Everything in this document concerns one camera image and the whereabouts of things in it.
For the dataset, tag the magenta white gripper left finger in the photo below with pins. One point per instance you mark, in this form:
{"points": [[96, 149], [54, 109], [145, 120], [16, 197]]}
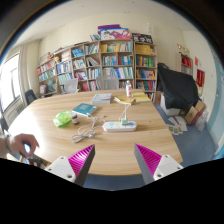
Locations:
{"points": [[75, 167]]}

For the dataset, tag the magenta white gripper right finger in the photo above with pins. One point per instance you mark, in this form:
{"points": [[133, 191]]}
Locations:
{"points": [[154, 166]]}

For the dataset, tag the green charger plug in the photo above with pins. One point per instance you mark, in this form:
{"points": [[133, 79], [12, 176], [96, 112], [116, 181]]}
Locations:
{"points": [[124, 121]]}

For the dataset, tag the person's bare hand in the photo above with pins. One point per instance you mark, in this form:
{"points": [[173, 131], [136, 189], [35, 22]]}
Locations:
{"points": [[24, 144]]}

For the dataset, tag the papers on floor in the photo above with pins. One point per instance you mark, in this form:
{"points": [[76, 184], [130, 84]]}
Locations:
{"points": [[177, 125]]}

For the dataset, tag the green plastic bag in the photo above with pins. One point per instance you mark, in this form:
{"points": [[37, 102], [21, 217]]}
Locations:
{"points": [[62, 118]]}

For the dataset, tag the white power strip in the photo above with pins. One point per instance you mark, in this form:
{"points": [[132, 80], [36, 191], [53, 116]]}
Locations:
{"points": [[118, 127]]}

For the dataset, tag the white storage box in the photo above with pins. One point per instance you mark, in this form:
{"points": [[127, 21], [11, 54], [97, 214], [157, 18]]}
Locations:
{"points": [[169, 111]]}

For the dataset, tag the teal book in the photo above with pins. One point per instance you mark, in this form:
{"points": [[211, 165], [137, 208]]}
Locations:
{"points": [[85, 109]]}

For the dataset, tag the cardboard box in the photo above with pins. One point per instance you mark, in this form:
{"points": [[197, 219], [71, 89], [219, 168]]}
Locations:
{"points": [[195, 112]]}

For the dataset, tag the yellow folder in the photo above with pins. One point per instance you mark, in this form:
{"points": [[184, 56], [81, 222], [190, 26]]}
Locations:
{"points": [[140, 97]]}

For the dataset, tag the yellow book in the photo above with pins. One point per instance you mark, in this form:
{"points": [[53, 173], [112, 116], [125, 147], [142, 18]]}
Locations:
{"points": [[124, 100]]}

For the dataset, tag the grey stacked books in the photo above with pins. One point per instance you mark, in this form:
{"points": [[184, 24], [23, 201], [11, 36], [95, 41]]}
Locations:
{"points": [[103, 98]]}

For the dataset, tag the silver wristwatch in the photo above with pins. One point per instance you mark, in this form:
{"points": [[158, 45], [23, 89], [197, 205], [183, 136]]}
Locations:
{"points": [[6, 147]]}

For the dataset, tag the black cloth cover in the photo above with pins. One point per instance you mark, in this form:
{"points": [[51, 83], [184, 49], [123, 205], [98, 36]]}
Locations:
{"points": [[179, 89]]}

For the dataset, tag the clear bottle with pink label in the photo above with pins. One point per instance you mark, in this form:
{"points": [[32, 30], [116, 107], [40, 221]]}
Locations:
{"points": [[128, 89]]}

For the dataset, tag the white chair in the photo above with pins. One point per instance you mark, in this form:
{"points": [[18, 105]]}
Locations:
{"points": [[71, 86]]}

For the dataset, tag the dark office chair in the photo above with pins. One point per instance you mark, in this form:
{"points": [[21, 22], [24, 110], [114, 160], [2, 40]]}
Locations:
{"points": [[30, 96]]}

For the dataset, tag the grey mesh chair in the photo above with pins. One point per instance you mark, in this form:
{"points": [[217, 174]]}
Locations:
{"points": [[108, 82]]}

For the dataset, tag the wooden bookshelf with books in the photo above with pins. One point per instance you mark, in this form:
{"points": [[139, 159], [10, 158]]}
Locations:
{"points": [[130, 61]]}

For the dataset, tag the window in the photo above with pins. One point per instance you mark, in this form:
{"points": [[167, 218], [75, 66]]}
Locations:
{"points": [[9, 82]]}

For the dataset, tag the black sign with characters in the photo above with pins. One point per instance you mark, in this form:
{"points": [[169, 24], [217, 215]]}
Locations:
{"points": [[142, 38]]}

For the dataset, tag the colourful boxes atop shelf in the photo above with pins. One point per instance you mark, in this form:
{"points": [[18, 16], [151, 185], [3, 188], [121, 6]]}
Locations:
{"points": [[111, 32]]}

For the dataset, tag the red wall hanging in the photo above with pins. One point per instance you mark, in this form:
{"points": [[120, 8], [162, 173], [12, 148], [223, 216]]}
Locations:
{"points": [[200, 78]]}

